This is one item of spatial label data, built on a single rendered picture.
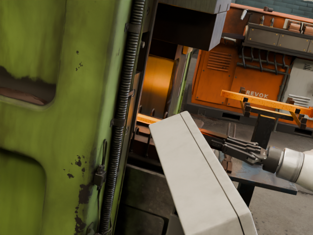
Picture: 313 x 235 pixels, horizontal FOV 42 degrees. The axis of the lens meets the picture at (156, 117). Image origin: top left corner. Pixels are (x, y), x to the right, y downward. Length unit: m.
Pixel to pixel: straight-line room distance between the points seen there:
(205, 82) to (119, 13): 3.94
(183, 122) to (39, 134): 0.33
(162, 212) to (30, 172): 0.40
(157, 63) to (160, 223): 0.56
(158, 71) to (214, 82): 3.26
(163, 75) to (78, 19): 0.70
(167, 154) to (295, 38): 3.99
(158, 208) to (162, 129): 0.50
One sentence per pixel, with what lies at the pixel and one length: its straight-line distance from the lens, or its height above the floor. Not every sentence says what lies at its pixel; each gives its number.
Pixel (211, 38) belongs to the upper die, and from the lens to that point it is 1.05.
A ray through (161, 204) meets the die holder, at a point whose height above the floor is 0.82.
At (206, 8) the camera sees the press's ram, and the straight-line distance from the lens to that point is 1.00.
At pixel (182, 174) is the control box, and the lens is 0.58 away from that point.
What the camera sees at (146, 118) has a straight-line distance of 1.26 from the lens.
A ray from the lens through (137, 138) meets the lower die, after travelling 1.18.
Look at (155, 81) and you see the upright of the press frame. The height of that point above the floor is 1.07.
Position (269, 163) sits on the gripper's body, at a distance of 1.21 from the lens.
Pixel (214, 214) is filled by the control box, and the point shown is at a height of 1.18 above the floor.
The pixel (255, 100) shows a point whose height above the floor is 1.03.
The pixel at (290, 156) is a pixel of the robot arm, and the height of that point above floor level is 1.02.
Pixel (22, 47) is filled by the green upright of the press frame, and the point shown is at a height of 1.23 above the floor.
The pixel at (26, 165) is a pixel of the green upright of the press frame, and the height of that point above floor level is 0.95.
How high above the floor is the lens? 1.43
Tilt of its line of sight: 19 degrees down
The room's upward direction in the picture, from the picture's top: 11 degrees clockwise
